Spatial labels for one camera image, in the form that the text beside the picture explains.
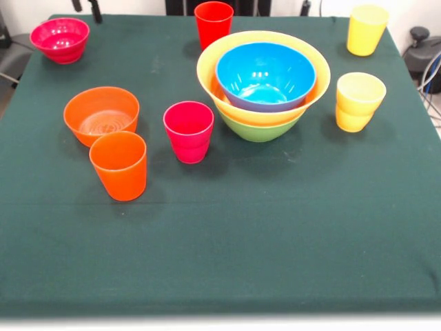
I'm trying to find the amber yellow cup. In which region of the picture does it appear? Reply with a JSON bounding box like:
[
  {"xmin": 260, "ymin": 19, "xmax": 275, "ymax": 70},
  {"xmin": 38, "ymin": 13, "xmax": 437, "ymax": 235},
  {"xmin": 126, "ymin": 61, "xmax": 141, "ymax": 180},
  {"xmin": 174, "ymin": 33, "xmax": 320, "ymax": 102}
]
[{"xmin": 336, "ymin": 72, "xmax": 387, "ymax": 133}]

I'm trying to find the dark green table cloth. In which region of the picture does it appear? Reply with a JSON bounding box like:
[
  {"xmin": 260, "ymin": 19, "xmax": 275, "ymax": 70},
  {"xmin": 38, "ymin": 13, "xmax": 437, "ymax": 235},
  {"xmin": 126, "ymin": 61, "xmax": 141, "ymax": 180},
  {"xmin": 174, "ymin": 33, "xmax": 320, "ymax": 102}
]
[{"xmin": 0, "ymin": 13, "xmax": 441, "ymax": 318}]

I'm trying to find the pink cup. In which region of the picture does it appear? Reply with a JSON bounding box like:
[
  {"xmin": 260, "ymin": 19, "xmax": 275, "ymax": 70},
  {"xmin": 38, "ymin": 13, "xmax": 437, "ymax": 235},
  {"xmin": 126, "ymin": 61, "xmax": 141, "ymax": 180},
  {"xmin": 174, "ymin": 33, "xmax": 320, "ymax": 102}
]
[{"xmin": 163, "ymin": 101, "xmax": 215, "ymax": 165}]

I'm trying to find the large yellow-orange bowl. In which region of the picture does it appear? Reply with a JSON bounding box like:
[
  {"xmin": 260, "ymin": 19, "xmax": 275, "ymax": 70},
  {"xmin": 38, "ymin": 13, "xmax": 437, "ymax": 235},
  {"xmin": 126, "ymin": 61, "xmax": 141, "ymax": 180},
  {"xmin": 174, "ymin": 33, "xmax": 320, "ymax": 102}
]
[{"xmin": 196, "ymin": 30, "xmax": 331, "ymax": 128}]

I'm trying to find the red cup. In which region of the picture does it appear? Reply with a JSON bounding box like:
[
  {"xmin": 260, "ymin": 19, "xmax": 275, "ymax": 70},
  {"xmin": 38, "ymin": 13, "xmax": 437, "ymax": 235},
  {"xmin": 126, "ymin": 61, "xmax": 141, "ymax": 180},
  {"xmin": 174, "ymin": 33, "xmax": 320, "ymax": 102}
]
[{"xmin": 194, "ymin": 1, "xmax": 234, "ymax": 52}]

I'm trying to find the orange cup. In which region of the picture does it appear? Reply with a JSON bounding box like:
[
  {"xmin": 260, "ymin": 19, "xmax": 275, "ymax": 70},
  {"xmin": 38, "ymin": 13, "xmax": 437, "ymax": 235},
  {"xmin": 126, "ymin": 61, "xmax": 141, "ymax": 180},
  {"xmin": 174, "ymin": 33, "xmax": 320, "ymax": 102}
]
[{"xmin": 89, "ymin": 130, "xmax": 148, "ymax": 202}]

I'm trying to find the bright yellow cup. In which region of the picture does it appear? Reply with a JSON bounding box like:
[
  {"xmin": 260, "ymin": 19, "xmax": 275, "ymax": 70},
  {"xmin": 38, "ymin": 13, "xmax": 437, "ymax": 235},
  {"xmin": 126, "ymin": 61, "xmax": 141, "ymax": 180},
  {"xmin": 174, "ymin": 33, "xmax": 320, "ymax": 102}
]
[{"xmin": 346, "ymin": 4, "xmax": 391, "ymax": 57}]

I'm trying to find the small orange bowl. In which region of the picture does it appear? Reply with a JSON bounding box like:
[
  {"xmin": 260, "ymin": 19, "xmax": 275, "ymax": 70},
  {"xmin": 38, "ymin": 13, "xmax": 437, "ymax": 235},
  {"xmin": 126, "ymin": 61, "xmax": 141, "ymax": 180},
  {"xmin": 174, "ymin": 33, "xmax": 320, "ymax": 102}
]
[{"xmin": 63, "ymin": 86, "xmax": 141, "ymax": 148}]

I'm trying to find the pink bowl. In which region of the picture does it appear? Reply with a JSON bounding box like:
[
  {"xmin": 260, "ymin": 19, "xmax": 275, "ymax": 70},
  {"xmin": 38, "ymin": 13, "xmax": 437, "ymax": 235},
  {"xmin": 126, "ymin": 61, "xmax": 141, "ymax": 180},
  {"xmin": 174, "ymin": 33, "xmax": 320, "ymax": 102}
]
[{"xmin": 29, "ymin": 17, "xmax": 91, "ymax": 65}]

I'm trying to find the green bowl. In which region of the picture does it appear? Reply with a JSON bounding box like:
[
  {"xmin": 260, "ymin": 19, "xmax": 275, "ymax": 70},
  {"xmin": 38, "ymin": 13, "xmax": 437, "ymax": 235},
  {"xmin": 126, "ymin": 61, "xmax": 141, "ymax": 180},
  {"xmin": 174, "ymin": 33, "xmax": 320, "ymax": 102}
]
[{"xmin": 217, "ymin": 108, "xmax": 304, "ymax": 143}]

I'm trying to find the tangle of cables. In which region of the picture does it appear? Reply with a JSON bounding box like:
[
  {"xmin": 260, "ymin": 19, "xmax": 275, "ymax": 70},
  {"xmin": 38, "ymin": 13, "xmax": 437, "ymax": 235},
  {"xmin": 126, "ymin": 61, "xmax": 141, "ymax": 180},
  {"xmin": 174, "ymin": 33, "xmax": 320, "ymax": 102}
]
[{"xmin": 416, "ymin": 51, "xmax": 441, "ymax": 128}]

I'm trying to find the blue bowl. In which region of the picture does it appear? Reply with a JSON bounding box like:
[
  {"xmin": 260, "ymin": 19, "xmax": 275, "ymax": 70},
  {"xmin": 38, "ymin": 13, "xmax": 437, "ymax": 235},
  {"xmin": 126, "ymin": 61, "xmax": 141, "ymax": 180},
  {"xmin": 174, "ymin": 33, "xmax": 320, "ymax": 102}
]
[{"xmin": 215, "ymin": 41, "xmax": 317, "ymax": 113}]

